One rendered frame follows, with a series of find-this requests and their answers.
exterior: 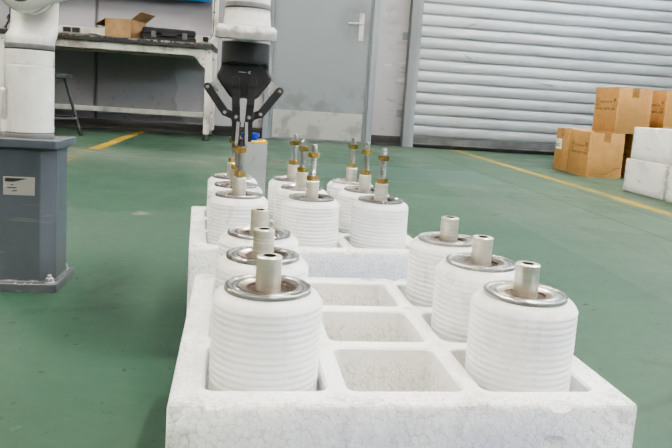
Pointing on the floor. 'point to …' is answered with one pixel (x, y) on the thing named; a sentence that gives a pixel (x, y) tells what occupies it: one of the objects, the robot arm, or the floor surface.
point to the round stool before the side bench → (70, 102)
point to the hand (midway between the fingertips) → (241, 133)
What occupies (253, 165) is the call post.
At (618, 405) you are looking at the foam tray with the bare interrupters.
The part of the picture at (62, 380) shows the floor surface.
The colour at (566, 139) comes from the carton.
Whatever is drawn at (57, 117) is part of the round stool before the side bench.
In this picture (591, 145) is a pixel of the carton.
